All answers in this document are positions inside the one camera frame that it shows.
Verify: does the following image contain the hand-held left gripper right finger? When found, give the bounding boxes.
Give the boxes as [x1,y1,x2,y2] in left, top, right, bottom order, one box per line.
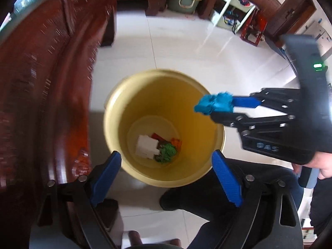
[211,150,304,249]

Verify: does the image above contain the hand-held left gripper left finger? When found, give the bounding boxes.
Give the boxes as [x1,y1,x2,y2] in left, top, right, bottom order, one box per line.
[38,150,122,249]

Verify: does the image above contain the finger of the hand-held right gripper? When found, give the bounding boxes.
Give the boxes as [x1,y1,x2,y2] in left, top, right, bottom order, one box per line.
[232,88,302,110]
[210,111,297,135]

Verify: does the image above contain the blue paper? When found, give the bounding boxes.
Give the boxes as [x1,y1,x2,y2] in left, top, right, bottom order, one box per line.
[194,91,234,116]

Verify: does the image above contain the white paper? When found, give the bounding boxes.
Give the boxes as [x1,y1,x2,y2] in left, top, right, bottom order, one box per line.
[135,134,161,160]

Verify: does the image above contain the green paper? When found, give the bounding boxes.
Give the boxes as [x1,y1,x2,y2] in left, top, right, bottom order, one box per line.
[156,143,178,165]

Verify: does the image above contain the yellow plastic bin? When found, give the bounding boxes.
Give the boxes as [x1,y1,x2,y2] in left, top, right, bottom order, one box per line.
[103,69,226,189]

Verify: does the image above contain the person's right hand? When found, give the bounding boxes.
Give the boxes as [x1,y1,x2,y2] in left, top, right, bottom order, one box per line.
[291,152,332,181]

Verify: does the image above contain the person's trousered leg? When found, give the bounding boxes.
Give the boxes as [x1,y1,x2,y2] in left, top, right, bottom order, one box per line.
[310,179,332,237]
[159,158,304,249]

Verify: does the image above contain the red crate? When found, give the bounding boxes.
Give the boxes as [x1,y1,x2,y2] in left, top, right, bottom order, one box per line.
[240,10,268,47]

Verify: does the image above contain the white shelf rack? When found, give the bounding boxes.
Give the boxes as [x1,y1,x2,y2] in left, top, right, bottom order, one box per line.
[210,0,257,34]

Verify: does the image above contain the brown wooden cabinet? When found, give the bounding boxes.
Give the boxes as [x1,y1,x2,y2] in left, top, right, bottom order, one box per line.
[265,0,318,45]

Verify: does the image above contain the dark wooden glass-topped coffee table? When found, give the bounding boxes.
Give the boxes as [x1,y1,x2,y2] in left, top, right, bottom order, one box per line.
[0,0,118,196]

